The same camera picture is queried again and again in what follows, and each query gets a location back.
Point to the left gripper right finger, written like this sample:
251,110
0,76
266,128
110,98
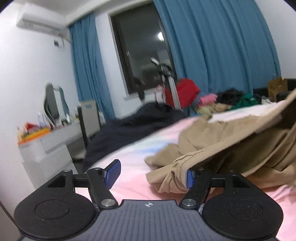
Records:
199,183

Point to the green garment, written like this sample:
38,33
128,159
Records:
248,100

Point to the blue curtain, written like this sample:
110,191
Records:
220,44
89,72

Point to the olive tan garment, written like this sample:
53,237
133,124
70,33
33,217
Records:
207,111

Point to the white spray bottle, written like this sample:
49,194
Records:
41,120

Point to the orange tray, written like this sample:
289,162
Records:
34,135

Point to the silver tripod stand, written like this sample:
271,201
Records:
167,76

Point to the left blue curtain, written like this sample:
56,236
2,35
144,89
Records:
89,72

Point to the black armchair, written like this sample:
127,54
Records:
281,96

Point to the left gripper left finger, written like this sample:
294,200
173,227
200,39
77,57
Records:
100,183

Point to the pastel tie-dye bed sheet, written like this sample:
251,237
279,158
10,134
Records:
132,182

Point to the white air conditioner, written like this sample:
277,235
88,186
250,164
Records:
37,18

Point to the brown paper bag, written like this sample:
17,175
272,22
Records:
277,86

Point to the red garment on stand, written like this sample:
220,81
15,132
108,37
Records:
187,92

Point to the dark navy garment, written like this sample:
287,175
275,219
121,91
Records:
117,133

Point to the white dressing table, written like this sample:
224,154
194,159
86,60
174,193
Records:
48,155

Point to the right blue curtain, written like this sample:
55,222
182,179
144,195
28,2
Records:
220,44

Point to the tan hoodie jacket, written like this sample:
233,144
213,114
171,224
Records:
261,148

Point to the pink garment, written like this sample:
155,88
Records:
207,99

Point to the black garment pile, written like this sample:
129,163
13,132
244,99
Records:
229,97

